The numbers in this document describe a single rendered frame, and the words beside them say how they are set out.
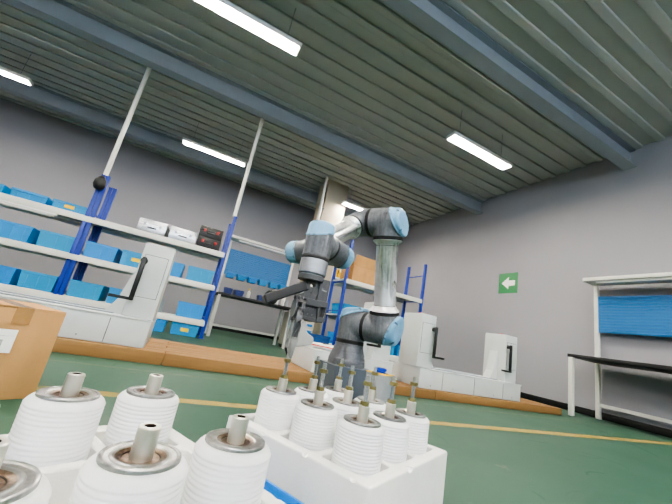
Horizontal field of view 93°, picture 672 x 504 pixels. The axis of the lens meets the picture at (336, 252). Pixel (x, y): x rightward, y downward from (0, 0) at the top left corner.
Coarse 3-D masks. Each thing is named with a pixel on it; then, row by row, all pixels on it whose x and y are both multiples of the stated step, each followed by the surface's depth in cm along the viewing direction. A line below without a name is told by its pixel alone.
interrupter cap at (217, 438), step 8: (208, 432) 41; (216, 432) 42; (224, 432) 43; (248, 432) 44; (208, 440) 39; (216, 440) 39; (224, 440) 41; (248, 440) 42; (256, 440) 42; (264, 440) 42; (216, 448) 38; (224, 448) 38; (232, 448) 38; (240, 448) 39; (248, 448) 39; (256, 448) 39
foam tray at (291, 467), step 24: (264, 432) 68; (288, 432) 71; (288, 456) 63; (312, 456) 60; (408, 456) 73; (432, 456) 74; (288, 480) 61; (312, 480) 58; (336, 480) 55; (360, 480) 54; (384, 480) 56; (408, 480) 63; (432, 480) 73
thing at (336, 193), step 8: (328, 184) 775; (336, 184) 785; (320, 192) 812; (328, 192) 772; (336, 192) 782; (344, 192) 792; (320, 200) 794; (328, 200) 768; (336, 200) 778; (328, 208) 765; (336, 208) 775; (344, 208) 785; (320, 216) 759; (328, 216) 762; (336, 216) 772; (328, 272) 741; (328, 280) 738; (320, 328) 712
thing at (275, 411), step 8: (264, 392) 76; (272, 392) 75; (264, 400) 74; (272, 400) 74; (280, 400) 74; (288, 400) 74; (296, 400) 76; (264, 408) 74; (272, 408) 73; (280, 408) 73; (288, 408) 74; (256, 416) 75; (264, 416) 73; (272, 416) 73; (280, 416) 73; (288, 416) 74; (264, 424) 73; (272, 424) 72; (280, 424) 73; (288, 424) 74
